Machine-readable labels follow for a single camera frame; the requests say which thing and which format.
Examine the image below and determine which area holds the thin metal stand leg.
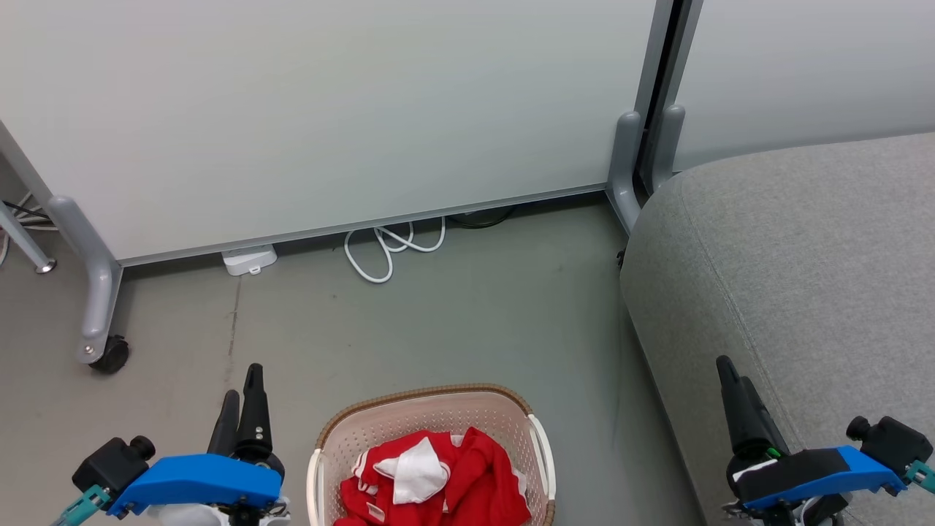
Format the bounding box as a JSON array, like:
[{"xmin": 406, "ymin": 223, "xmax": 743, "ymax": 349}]
[{"xmin": 0, "ymin": 200, "xmax": 58, "ymax": 275}]

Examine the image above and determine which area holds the arm cable teal plug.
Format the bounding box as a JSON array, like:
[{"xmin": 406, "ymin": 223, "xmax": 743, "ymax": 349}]
[
  {"xmin": 53, "ymin": 485, "xmax": 112, "ymax": 526},
  {"xmin": 904, "ymin": 460, "xmax": 935, "ymax": 495}
]

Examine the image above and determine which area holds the black floor cable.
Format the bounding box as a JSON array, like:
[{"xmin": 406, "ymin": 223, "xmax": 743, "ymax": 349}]
[{"xmin": 446, "ymin": 206, "xmax": 516, "ymax": 230}]

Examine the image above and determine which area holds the white power adapter box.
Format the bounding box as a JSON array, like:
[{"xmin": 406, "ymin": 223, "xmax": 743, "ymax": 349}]
[{"xmin": 221, "ymin": 244, "xmax": 279, "ymax": 277}]

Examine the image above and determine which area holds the grey fabric sofa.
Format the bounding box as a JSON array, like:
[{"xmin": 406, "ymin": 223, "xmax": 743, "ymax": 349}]
[{"xmin": 619, "ymin": 131, "xmax": 935, "ymax": 526}]

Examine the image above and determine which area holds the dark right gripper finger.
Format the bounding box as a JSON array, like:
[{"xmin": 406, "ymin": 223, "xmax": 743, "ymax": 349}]
[
  {"xmin": 716, "ymin": 355, "xmax": 755, "ymax": 449},
  {"xmin": 741, "ymin": 376, "xmax": 791, "ymax": 458}
]

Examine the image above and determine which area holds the grey partition leg with caster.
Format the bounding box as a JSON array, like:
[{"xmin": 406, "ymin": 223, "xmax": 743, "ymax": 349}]
[{"xmin": 47, "ymin": 195, "xmax": 123, "ymax": 365}]

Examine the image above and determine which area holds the red garment with white strip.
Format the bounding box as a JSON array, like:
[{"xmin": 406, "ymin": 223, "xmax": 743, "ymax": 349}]
[{"xmin": 373, "ymin": 426, "xmax": 533, "ymax": 526}]

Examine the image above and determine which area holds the white partition panel wide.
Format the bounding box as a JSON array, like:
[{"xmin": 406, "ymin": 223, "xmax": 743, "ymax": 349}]
[{"xmin": 0, "ymin": 0, "xmax": 674, "ymax": 267}]

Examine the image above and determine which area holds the white partition panel narrow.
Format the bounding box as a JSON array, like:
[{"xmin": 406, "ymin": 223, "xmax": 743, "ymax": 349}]
[{"xmin": 643, "ymin": 0, "xmax": 935, "ymax": 176}]

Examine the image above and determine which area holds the left arm cable teal plug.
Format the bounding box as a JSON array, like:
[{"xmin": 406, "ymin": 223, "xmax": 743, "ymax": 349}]
[{"xmin": 53, "ymin": 485, "xmax": 112, "ymax": 526}]

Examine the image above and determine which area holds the red garment with white stripes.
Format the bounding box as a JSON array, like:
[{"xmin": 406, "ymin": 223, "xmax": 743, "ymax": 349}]
[{"xmin": 334, "ymin": 431, "xmax": 410, "ymax": 526}]

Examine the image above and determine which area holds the white looped cable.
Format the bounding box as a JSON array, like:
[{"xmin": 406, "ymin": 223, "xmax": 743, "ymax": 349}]
[{"xmin": 343, "ymin": 216, "xmax": 447, "ymax": 284}]

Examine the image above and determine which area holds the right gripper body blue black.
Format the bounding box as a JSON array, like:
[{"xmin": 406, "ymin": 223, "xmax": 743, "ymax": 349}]
[{"xmin": 723, "ymin": 444, "xmax": 908, "ymax": 526}]

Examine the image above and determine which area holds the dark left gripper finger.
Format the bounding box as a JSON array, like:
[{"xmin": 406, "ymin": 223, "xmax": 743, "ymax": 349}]
[
  {"xmin": 207, "ymin": 389, "xmax": 242, "ymax": 457},
  {"xmin": 235, "ymin": 363, "xmax": 273, "ymax": 460}
]

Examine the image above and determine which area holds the bundle of thin cables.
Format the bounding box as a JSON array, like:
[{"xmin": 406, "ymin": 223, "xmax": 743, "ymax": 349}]
[{"xmin": 0, "ymin": 191, "xmax": 58, "ymax": 265}]

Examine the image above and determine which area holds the beige perforated laundry basket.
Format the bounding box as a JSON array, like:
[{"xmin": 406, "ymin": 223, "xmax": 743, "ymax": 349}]
[{"xmin": 306, "ymin": 383, "xmax": 557, "ymax": 526}]

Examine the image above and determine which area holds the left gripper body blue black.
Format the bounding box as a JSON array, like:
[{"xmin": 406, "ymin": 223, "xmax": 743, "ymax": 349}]
[{"xmin": 107, "ymin": 438, "xmax": 291, "ymax": 526}]

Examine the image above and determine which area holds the right arm cable teal plug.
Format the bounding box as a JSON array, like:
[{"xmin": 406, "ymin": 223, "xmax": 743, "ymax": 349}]
[{"xmin": 904, "ymin": 460, "xmax": 935, "ymax": 495}]

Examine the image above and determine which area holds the black caster wheel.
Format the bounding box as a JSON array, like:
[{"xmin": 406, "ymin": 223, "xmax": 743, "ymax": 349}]
[{"xmin": 89, "ymin": 335, "xmax": 131, "ymax": 375}]

